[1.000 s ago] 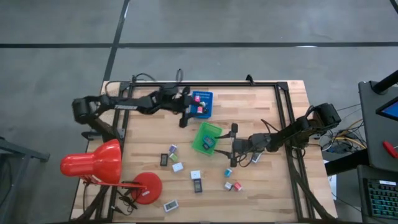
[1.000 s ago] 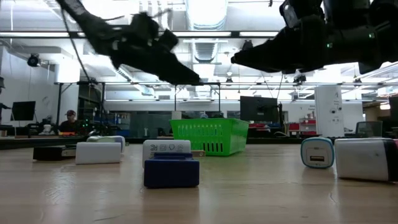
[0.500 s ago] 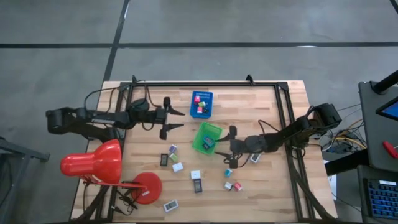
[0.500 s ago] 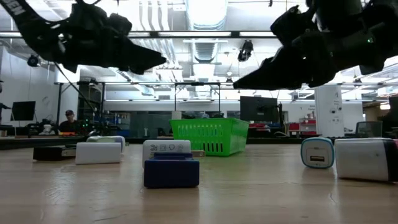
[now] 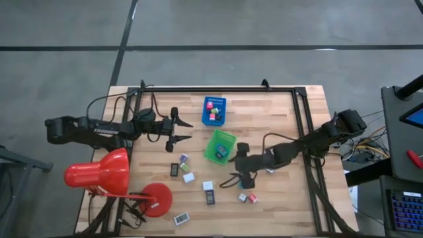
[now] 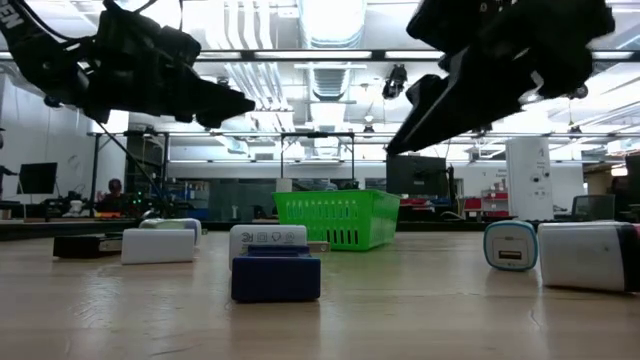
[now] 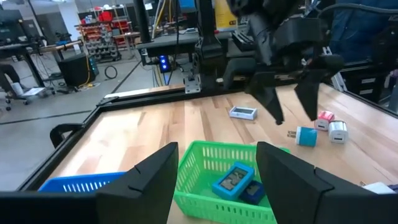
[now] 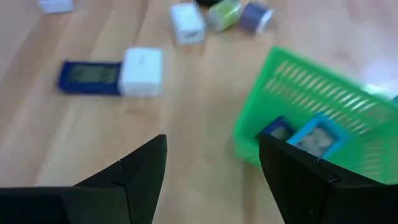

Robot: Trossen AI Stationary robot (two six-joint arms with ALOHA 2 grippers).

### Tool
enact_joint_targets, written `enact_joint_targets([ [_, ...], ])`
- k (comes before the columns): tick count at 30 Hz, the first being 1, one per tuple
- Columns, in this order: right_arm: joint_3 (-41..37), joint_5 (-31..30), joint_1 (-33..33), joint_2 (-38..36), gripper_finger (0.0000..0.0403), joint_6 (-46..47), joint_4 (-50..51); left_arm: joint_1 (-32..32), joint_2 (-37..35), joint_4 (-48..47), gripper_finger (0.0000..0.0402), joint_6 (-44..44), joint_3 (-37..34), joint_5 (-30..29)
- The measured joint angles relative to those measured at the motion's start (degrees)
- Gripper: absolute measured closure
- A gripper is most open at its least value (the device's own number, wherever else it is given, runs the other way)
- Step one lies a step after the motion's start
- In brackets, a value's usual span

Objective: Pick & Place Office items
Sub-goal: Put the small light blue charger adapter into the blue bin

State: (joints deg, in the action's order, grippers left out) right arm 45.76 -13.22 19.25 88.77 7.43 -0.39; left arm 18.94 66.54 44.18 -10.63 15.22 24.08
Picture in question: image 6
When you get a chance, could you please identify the black metal rack frame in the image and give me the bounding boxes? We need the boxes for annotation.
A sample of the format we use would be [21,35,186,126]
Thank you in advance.
[88,119,357,221]

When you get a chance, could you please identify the cluttered work desk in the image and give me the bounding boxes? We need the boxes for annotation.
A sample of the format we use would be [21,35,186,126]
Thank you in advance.
[0,198,136,224]

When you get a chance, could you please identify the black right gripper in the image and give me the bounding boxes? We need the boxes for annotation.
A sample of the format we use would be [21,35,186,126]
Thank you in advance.
[385,0,617,155]

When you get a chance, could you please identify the shelf with red bins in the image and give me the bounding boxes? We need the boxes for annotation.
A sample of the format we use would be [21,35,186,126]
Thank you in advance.
[462,188,510,219]

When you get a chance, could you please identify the grey office chair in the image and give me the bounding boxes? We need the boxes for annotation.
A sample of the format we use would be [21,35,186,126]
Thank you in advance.
[571,193,617,223]

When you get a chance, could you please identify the teal white usb charger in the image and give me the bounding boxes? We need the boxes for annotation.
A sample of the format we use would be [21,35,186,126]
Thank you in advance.
[482,220,540,273]

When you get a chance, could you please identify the white rectangular usb charger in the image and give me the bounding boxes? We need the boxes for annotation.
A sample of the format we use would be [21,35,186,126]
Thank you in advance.
[120,228,196,265]
[228,224,332,271]

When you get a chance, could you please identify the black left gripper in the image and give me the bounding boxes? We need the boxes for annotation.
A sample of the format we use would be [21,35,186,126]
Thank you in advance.
[79,0,257,130]

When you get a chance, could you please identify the small white usb charger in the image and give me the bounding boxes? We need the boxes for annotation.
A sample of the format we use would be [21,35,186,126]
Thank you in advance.
[537,221,626,294]

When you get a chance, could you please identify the green white usb charger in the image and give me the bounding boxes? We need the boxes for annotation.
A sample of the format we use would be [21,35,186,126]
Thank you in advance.
[138,217,189,231]

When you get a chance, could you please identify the black flat adapter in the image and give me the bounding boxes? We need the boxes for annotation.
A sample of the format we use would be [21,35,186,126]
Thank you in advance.
[52,233,124,260]

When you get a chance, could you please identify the green plastic basket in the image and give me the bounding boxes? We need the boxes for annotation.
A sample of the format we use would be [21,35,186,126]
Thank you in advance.
[272,188,402,252]

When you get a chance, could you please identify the white cylindrical column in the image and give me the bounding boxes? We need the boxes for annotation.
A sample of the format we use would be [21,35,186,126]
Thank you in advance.
[504,137,555,222]

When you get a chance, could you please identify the black overhead beam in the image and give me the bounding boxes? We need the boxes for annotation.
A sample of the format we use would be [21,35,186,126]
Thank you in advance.
[0,48,640,62]

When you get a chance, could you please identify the black monitor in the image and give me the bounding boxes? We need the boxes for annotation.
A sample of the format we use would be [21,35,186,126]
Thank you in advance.
[17,162,59,196]
[385,154,449,199]

